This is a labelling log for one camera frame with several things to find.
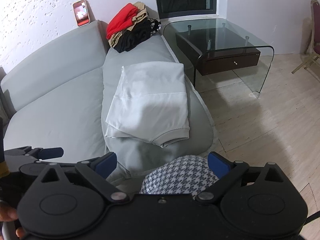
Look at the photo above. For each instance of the grey sofa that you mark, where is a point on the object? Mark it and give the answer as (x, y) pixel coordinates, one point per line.
(59, 96)

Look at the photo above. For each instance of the black garment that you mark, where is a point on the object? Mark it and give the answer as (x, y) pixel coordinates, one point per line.
(141, 32)

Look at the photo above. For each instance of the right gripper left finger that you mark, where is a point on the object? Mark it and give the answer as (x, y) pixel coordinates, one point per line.
(95, 173)

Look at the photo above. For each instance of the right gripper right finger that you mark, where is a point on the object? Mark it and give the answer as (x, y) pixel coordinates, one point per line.
(227, 172)

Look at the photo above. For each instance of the red garment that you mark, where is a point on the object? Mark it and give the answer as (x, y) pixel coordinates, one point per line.
(122, 20)

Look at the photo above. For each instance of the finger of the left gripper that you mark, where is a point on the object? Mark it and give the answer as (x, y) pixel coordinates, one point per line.
(50, 153)

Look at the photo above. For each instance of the red smartphone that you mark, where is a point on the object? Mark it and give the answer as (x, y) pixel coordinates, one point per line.
(81, 13)

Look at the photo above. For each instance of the glass side table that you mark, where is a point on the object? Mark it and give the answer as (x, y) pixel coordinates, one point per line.
(215, 45)

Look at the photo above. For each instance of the person's left hand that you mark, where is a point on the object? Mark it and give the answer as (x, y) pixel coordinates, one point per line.
(9, 214)

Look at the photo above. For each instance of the white hooded sweatshirt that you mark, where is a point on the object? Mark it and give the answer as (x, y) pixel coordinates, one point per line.
(150, 104)

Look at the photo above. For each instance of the maroon metal chair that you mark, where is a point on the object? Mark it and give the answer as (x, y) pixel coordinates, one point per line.
(313, 39)

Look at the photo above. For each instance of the beige garment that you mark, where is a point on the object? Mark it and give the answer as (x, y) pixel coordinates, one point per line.
(142, 13)

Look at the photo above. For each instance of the houndstooth patterned cushion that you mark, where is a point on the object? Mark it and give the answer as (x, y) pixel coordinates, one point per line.
(189, 174)

